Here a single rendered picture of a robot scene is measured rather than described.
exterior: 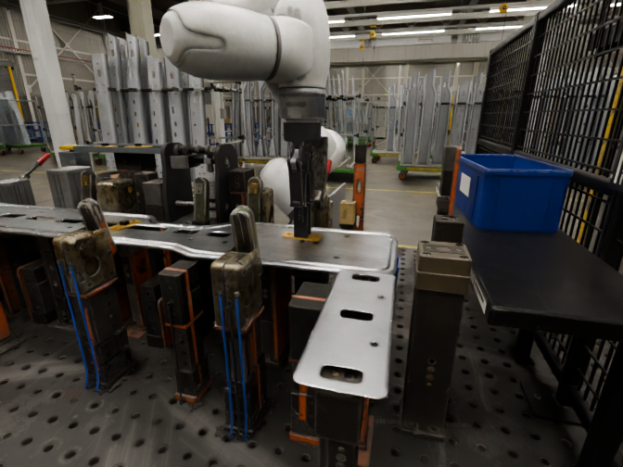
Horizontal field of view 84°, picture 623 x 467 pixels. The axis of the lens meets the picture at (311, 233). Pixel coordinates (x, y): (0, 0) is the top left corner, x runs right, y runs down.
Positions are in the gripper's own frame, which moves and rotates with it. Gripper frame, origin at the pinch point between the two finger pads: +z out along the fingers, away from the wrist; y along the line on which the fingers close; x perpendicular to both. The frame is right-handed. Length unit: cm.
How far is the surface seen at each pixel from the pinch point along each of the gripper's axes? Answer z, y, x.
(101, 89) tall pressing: -56, -343, -378
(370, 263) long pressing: 5.0, 8.1, 15.5
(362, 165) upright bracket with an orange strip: -10.2, -14.8, 10.5
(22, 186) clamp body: 1, -18, -102
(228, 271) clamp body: 1.7, 24.9, -4.7
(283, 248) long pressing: 5.0, 5.1, -2.7
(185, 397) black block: 34.0, 20.2, -19.3
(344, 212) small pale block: 0.6, -10.9, 7.3
